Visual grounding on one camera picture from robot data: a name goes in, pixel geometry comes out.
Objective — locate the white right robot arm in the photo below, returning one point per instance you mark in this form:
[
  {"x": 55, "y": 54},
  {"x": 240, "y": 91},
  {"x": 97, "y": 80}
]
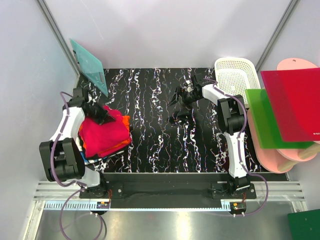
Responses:
[{"x": 232, "y": 121}]

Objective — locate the aluminium rail frame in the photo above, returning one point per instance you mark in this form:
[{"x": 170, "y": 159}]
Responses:
[{"x": 277, "y": 190}]

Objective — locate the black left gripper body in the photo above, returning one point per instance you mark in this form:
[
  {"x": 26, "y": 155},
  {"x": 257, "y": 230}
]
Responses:
[{"x": 97, "y": 113}]

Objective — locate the white slotted cable duct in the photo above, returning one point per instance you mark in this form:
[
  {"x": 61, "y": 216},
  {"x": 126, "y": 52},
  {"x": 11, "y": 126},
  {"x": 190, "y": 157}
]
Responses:
[{"x": 84, "y": 205}]

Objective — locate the green translucent plastic sheet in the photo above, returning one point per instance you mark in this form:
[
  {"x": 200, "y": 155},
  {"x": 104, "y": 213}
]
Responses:
[{"x": 265, "y": 123}]

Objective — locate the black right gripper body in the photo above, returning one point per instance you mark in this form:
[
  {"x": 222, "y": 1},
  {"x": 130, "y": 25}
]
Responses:
[{"x": 188, "y": 98}]

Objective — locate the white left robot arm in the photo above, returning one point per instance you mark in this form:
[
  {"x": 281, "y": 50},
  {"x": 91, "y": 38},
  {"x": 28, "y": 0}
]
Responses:
[{"x": 61, "y": 157}]

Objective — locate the dark green board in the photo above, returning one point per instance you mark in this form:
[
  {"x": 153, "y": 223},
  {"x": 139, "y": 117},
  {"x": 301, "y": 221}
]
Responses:
[{"x": 305, "y": 225}]

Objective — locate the white plastic basket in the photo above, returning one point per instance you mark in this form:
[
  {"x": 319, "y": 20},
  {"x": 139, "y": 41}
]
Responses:
[{"x": 234, "y": 75}]

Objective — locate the red translucent plastic sheet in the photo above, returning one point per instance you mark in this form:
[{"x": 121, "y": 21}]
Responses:
[{"x": 294, "y": 97}]

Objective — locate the pink round stool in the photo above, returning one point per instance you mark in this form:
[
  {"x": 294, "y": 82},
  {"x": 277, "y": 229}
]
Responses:
[{"x": 282, "y": 160}]

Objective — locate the red t shirt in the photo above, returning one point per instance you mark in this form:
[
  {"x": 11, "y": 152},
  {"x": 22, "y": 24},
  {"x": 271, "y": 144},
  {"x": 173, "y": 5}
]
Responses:
[{"x": 105, "y": 135}]

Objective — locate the orange t shirt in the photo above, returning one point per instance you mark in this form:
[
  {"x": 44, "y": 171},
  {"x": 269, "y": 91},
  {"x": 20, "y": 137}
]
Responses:
[{"x": 126, "y": 125}]

